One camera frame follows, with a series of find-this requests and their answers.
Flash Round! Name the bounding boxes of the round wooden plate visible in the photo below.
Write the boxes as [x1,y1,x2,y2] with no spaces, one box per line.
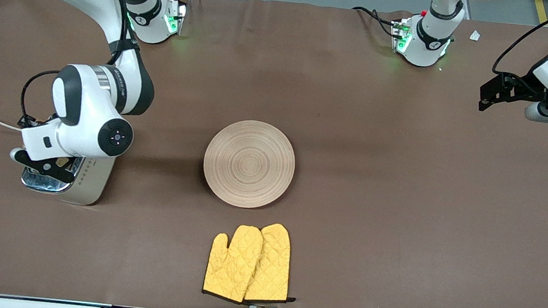
[199,116,300,213]

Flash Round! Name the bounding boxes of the cream and chrome toaster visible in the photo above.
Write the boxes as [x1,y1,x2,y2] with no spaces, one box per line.
[19,148,118,208]

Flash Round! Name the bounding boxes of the brown table cover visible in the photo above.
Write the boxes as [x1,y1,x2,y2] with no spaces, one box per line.
[0,0,548,308]

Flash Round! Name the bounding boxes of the yellow quilted oven mitt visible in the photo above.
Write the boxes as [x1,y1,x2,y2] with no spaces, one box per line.
[201,222,265,305]
[244,221,304,306]

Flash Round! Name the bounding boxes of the black left arm base cable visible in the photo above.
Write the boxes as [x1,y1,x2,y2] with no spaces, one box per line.
[350,6,400,38]

